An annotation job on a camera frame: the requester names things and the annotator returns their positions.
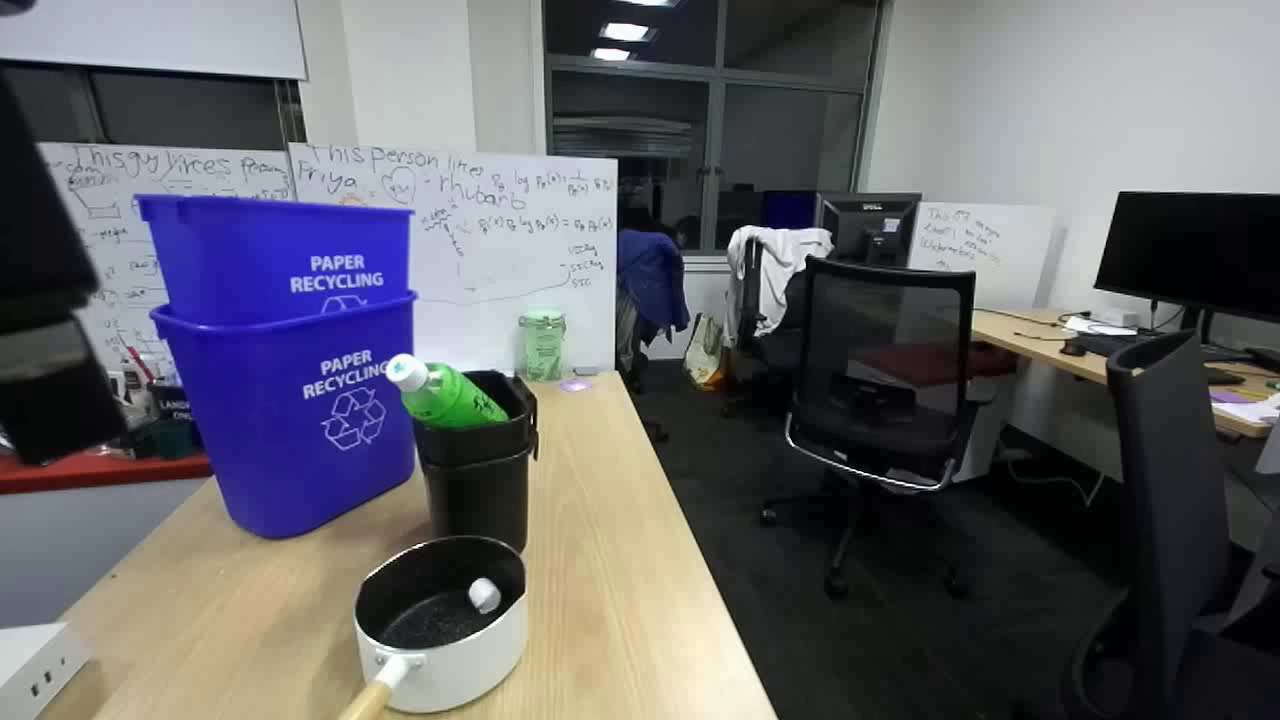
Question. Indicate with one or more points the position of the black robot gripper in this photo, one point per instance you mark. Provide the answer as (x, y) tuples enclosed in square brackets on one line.
[(34, 225)]

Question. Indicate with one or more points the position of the dark desk clutter pile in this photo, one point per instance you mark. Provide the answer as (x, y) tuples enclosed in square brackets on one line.
[(162, 421)]

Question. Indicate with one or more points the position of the large blue paper recycling bin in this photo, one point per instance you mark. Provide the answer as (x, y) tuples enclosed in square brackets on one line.
[(264, 454)]

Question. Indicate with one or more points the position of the whiteboard with red marker notes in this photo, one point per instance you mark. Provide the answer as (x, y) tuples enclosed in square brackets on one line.
[(127, 215)]

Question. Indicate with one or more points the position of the small blue paper recycling bin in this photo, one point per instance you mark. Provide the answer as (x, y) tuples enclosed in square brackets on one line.
[(264, 254)]

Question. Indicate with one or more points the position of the white power strip box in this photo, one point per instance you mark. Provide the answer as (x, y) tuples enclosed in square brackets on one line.
[(34, 675)]

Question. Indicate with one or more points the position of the white roller blind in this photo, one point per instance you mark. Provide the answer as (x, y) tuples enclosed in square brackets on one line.
[(146, 33)]

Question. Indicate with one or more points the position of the green plastic bottle white cap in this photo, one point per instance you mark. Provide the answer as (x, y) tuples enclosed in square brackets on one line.
[(458, 399)]

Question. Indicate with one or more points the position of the black plastic waste bin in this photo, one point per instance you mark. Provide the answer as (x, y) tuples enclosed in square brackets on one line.
[(482, 486)]

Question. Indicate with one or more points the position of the small white cylinder object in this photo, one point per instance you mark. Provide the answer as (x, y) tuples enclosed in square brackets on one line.
[(486, 594)]

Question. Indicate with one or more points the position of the wide whiteboard with black writing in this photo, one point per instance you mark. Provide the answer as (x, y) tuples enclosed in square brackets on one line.
[(512, 240)]

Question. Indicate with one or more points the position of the light green can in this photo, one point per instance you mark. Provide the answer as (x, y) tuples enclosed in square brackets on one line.
[(541, 345)]

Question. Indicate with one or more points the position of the blue jacket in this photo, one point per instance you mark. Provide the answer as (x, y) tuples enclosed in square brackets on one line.
[(651, 281)]

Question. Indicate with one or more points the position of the yellow bag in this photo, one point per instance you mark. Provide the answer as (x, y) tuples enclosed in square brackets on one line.
[(706, 357)]

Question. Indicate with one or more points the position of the ceiling light panel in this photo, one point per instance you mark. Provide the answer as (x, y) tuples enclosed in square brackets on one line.
[(609, 53), (627, 30)]

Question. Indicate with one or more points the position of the white cloth on chair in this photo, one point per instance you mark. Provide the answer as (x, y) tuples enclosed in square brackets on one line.
[(783, 261)]

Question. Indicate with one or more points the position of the black mesh office chair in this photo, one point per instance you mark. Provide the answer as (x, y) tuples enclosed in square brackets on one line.
[(883, 361)]

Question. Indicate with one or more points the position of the small black computer monitor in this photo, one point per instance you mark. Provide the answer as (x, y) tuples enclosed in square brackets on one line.
[(870, 225)]

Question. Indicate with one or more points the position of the small leaning whiteboard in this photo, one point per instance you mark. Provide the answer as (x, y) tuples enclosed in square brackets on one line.
[(994, 246)]

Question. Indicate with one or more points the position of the light wooden office desk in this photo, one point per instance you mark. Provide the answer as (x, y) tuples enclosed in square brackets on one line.
[(1033, 340)]

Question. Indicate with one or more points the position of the black keyboard on desk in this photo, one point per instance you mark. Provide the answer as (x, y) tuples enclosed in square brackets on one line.
[(1103, 345)]

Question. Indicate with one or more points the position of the large black computer monitor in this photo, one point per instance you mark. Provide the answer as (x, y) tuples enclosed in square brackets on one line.
[(1185, 254)]

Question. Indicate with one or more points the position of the white papers on desk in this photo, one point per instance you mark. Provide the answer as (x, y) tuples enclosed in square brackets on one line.
[(1245, 412)]

